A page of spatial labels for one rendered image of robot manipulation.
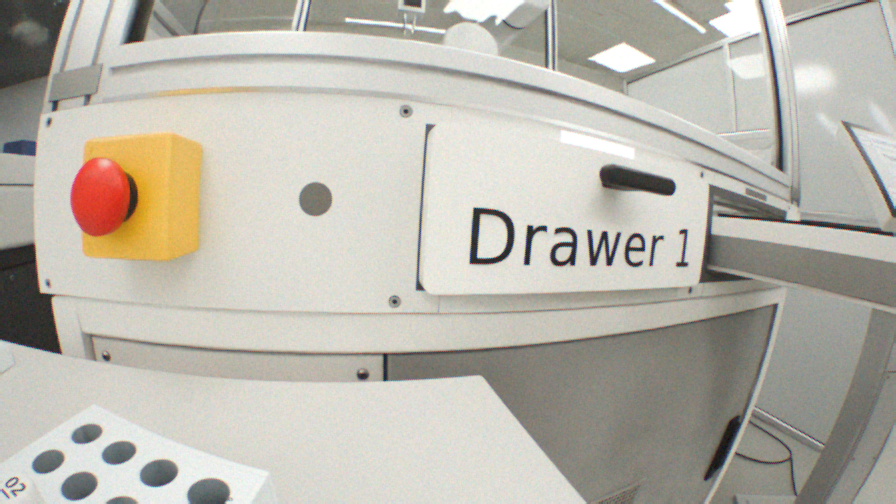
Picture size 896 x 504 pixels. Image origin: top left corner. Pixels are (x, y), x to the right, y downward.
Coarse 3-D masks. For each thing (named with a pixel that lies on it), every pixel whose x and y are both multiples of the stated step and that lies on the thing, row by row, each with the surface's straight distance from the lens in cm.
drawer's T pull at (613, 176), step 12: (612, 168) 23; (624, 168) 24; (612, 180) 23; (624, 180) 24; (636, 180) 25; (648, 180) 26; (660, 180) 27; (672, 180) 28; (648, 192) 27; (660, 192) 27; (672, 192) 28
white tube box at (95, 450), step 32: (96, 416) 16; (32, 448) 15; (64, 448) 14; (96, 448) 14; (128, 448) 14; (160, 448) 13; (192, 448) 12; (0, 480) 14; (64, 480) 13; (96, 480) 13; (128, 480) 12; (160, 480) 13; (192, 480) 11; (224, 480) 11; (256, 480) 11
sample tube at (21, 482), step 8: (8, 480) 12; (16, 480) 12; (24, 480) 12; (32, 480) 12; (0, 488) 12; (8, 488) 12; (16, 488) 12; (24, 488) 11; (32, 488) 11; (0, 496) 12; (8, 496) 11; (16, 496) 11; (24, 496) 11; (32, 496) 11; (40, 496) 12
